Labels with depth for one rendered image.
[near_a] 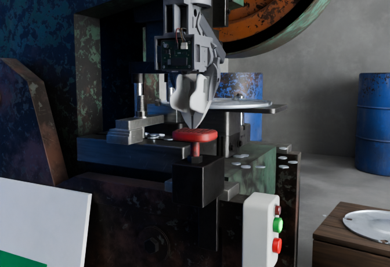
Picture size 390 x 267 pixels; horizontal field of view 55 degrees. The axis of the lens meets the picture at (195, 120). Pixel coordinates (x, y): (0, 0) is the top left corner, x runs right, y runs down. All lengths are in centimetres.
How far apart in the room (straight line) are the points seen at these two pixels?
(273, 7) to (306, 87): 302
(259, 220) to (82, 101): 55
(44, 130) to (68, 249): 29
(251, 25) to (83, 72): 59
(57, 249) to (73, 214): 10
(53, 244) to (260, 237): 50
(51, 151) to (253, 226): 54
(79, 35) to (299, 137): 357
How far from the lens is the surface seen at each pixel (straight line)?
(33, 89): 101
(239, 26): 132
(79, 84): 100
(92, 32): 104
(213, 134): 64
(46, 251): 100
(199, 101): 61
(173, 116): 96
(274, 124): 438
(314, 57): 426
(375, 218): 151
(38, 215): 101
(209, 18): 106
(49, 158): 99
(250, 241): 72
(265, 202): 70
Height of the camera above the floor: 85
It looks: 7 degrees down
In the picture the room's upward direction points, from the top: straight up
